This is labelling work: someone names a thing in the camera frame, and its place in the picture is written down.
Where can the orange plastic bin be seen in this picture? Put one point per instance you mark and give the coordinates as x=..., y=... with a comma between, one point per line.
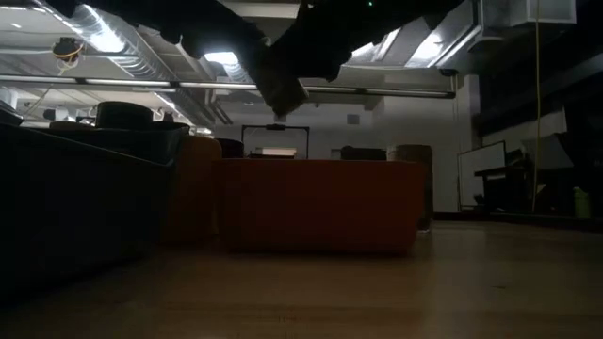
x=320, y=207

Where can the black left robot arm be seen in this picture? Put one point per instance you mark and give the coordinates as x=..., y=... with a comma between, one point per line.
x=165, y=19

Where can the long horizontal metal bar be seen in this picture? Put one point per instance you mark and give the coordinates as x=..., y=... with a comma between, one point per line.
x=377, y=92

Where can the bright ceiling light panel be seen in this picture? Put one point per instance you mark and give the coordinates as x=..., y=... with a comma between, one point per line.
x=221, y=58

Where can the bright monitor screen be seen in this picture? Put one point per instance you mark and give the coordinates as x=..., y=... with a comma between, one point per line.
x=278, y=151

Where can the dark low box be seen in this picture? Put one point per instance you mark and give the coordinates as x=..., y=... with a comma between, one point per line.
x=365, y=154

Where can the dark rounded object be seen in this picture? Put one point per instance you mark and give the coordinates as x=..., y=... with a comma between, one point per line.
x=232, y=148

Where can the large yellow plastic bin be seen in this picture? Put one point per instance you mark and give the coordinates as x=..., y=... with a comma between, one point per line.
x=193, y=188

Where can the whiteboard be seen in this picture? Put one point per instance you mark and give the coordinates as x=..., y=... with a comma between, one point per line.
x=483, y=172

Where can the white ceiling box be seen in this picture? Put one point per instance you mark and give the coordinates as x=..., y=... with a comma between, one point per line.
x=527, y=11

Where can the black desk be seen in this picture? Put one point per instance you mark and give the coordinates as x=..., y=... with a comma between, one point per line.
x=504, y=188

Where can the grey fabric cover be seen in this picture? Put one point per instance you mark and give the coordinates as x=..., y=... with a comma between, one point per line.
x=546, y=153

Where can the round fixture yellow band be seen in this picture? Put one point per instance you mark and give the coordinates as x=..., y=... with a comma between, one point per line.
x=68, y=51

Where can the dark blue plastic bin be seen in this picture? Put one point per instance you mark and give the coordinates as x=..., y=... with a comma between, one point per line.
x=70, y=212

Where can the green bottle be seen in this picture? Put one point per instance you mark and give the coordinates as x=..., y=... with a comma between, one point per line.
x=581, y=202

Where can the square wall vent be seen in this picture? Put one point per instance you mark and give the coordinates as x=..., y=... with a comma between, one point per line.
x=353, y=119

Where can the black background frame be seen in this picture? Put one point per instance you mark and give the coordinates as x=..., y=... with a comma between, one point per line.
x=275, y=127

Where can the long silver corrugated duct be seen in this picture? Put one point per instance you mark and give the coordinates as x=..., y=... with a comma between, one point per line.
x=118, y=42

